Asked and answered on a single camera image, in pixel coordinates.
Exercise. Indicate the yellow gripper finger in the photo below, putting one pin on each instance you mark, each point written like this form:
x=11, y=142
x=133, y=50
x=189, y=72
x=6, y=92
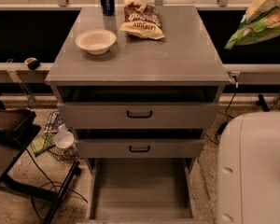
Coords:
x=257, y=7

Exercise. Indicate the green rice chip bag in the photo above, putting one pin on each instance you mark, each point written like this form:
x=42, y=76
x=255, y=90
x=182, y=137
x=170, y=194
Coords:
x=264, y=27

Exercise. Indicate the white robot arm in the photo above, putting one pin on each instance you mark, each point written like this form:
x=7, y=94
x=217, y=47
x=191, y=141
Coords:
x=248, y=166

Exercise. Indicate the brown chip bag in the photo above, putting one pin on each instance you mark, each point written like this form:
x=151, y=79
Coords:
x=141, y=20

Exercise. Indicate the grey drawer cabinet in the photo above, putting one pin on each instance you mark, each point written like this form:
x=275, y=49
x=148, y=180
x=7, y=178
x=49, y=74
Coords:
x=182, y=68

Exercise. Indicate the grey top drawer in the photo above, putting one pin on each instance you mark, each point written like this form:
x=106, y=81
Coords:
x=197, y=116

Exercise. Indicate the grey middle drawer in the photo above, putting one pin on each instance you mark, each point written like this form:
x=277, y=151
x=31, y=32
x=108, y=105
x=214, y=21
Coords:
x=139, y=148

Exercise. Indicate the grey open bottom drawer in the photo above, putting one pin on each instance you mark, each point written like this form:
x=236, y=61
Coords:
x=140, y=191

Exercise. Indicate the black wheeled stand base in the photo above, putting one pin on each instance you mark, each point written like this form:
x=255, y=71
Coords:
x=262, y=103

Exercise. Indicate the blue soda can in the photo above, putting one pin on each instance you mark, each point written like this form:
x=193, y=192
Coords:
x=107, y=0

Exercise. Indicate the white paper bowl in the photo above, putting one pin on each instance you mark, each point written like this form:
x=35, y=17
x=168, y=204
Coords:
x=96, y=41

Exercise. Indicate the black tape measure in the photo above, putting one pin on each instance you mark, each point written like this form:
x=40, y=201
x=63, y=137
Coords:
x=32, y=63

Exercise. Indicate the white cup in basket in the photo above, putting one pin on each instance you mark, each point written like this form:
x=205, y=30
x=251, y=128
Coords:
x=64, y=139

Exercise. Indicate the brown box on table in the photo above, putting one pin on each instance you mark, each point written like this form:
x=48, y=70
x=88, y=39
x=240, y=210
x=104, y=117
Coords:
x=15, y=124

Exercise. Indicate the black side table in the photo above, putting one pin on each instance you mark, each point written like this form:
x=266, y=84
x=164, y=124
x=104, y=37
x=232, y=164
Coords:
x=10, y=152

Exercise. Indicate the wire waste basket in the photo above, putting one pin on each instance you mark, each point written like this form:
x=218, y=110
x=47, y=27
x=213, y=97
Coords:
x=45, y=143

